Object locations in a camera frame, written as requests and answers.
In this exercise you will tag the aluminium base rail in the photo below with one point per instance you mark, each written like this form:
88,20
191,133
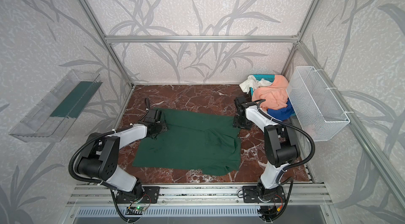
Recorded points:
229,194

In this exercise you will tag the peach pink t-shirt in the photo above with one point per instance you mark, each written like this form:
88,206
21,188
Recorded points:
275,95

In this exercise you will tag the right base wiring bundle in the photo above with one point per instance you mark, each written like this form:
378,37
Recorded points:
272,209

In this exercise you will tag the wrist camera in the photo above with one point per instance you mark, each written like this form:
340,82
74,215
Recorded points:
152,116
241,102

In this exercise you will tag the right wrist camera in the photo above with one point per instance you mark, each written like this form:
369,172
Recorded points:
241,102

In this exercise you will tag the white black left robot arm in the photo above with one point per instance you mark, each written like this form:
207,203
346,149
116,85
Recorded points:
96,161

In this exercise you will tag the teal plastic laundry basket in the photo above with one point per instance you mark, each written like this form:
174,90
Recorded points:
272,88

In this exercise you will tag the green circuit board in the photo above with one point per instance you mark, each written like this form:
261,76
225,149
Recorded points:
136,210

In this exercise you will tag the blue t-shirt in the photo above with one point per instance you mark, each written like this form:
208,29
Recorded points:
283,113

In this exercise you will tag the green t-shirt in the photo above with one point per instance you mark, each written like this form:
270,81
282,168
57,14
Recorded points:
193,141

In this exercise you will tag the clear acrylic wall shelf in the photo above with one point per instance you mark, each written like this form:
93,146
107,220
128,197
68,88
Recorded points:
54,115

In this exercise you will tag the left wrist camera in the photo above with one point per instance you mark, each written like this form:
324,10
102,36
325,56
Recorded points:
152,116

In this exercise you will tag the aluminium frame post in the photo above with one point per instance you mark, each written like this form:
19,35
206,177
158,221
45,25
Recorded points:
97,27

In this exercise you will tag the white wire mesh basket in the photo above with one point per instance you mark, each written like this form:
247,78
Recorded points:
316,107

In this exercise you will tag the aluminium frame crossbar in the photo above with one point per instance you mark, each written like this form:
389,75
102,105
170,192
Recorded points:
200,39

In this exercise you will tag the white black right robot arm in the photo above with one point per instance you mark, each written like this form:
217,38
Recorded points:
280,149

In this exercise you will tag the white t-shirt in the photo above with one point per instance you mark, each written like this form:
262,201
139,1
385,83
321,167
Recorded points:
254,82

